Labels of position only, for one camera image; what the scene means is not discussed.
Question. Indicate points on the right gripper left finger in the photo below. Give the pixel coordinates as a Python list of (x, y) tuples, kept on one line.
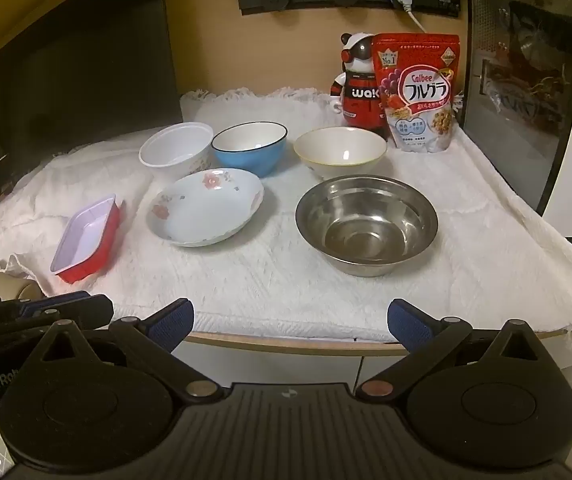
[(148, 345)]

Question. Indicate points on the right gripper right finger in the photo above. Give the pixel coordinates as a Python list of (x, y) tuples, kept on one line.
[(428, 342)]

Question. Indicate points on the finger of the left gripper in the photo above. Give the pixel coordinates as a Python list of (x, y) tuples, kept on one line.
[(93, 312), (68, 298)]

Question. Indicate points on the red rectangular baking dish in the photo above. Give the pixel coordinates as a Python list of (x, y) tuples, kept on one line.
[(86, 244)]

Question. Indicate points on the stainless steel bowl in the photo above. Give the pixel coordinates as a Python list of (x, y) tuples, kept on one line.
[(366, 225)]

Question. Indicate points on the white floral bowl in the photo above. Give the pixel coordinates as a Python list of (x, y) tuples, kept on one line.
[(178, 151)]

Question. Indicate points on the cream gold-rimmed bowl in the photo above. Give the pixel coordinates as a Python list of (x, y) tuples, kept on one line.
[(339, 151)]

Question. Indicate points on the blue enamel bowl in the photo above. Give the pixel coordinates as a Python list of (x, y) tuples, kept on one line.
[(256, 147)]

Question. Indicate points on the floral shallow plate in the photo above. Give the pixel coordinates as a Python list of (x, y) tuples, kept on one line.
[(205, 208)]

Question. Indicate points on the red panda robot figure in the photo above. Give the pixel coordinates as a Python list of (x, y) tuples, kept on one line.
[(355, 92)]

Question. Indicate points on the white microwave oven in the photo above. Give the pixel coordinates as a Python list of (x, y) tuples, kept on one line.
[(518, 99)]

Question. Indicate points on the red granola cereal bag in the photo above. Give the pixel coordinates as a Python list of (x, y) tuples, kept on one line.
[(416, 74)]

